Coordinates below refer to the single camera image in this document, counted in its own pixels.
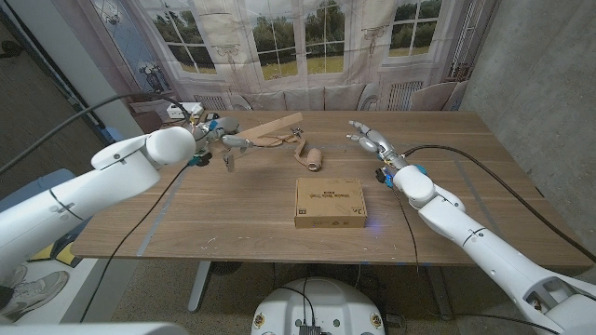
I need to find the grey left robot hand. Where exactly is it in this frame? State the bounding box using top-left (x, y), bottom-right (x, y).
top-left (193, 115), bottom-right (255, 154)

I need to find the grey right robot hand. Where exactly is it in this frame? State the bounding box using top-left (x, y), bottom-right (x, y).
top-left (345, 119), bottom-right (411, 171)

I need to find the long wooden bar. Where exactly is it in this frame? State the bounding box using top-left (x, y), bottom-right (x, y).
top-left (207, 112), bottom-right (304, 157)

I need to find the tan elastic arm wrap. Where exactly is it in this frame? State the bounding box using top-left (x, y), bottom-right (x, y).
top-left (251, 133), bottom-right (324, 172)

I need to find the flat cardboard box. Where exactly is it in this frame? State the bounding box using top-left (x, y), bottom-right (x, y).
top-left (293, 177), bottom-right (368, 230)

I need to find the white power strip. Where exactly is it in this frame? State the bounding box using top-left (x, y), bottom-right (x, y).
top-left (166, 101), bottom-right (205, 120)

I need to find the printed window backdrop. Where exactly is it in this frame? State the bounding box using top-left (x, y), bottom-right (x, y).
top-left (88, 0), bottom-right (502, 113)

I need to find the grey table leg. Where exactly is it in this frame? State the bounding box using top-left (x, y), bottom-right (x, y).
top-left (187, 260), bottom-right (213, 313)
top-left (426, 265), bottom-right (455, 322)

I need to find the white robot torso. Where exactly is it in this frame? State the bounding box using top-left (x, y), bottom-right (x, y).
top-left (250, 277), bottom-right (386, 335)

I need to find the grey sneaker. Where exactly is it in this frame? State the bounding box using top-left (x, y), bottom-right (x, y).
top-left (0, 269), bottom-right (70, 318)

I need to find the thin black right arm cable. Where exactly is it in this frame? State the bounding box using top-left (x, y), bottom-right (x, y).
top-left (392, 188), bottom-right (420, 274)

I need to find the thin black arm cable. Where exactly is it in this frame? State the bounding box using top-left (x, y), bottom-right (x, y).
top-left (79, 165), bottom-right (190, 323)
top-left (392, 188), bottom-right (420, 274)

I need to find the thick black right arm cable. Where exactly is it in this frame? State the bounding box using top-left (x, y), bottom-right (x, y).
top-left (402, 144), bottom-right (596, 265)

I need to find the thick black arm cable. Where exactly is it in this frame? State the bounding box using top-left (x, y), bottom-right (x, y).
top-left (0, 92), bottom-right (193, 177)
top-left (402, 144), bottom-right (596, 265)

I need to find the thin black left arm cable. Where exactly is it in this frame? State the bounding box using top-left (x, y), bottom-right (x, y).
top-left (79, 165), bottom-right (190, 323)

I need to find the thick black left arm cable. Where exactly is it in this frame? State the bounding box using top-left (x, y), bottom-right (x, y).
top-left (0, 92), bottom-right (193, 177)

